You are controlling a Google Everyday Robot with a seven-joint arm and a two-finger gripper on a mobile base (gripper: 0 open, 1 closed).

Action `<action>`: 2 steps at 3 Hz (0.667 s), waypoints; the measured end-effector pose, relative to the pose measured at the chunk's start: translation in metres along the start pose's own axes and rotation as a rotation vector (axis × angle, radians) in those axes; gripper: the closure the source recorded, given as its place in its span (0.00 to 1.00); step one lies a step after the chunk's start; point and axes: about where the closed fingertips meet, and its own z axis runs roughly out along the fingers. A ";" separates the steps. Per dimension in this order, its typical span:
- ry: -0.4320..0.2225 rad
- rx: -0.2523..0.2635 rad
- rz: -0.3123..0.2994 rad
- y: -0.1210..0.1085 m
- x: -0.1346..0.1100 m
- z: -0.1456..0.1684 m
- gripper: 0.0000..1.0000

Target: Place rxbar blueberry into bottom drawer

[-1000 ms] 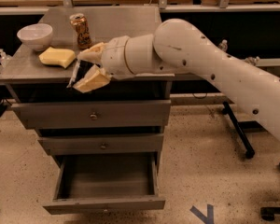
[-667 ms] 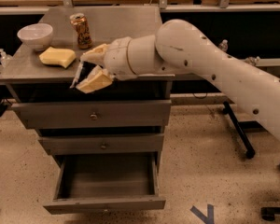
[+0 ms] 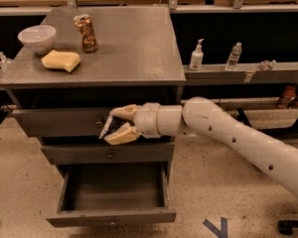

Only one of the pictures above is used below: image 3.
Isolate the white pump lotion bottle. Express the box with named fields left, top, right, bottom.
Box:
left=189, top=39, right=204, bottom=70

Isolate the black chair caster base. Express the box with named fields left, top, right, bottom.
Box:
left=277, top=220, right=298, bottom=235

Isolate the yellow sponge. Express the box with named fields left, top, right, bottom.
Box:
left=42, top=50, right=80, bottom=73

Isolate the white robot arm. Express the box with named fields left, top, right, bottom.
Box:
left=100, top=97, right=298, bottom=198

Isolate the grey top drawer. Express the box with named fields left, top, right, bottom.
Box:
left=11, top=105, right=183, bottom=138

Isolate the white ceramic bowl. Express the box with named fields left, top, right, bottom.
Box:
left=18, top=25, right=57, bottom=55

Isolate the crumpled clear plastic wrapper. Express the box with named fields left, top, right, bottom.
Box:
left=259, top=59, right=277, bottom=70

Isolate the clear plastic water bottle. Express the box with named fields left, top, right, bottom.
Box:
left=225, top=42, right=242, bottom=71

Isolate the grey middle drawer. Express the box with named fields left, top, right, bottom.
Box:
left=42, top=142, right=174, bottom=165

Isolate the orange crushed drink can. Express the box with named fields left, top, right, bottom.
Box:
left=74, top=14, right=98, bottom=53

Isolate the orange bottle under shelf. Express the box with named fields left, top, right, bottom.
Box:
left=276, top=85, right=295, bottom=109

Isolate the black metal stand leg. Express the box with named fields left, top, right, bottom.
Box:
left=236, top=108, right=298, bottom=139

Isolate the open grey bottom drawer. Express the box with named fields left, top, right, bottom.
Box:
left=47, top=163, right=176, bottom=227

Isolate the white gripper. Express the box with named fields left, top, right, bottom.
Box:
left=104, top=103, right=160, bottom=145

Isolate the clear sanitizer pump bottle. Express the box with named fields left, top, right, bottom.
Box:
left=0, top=52, right=12, bottom=71

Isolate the grey wooden drawer cabinet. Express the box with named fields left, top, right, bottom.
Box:
left=0, top=6, right=187, bottom=229

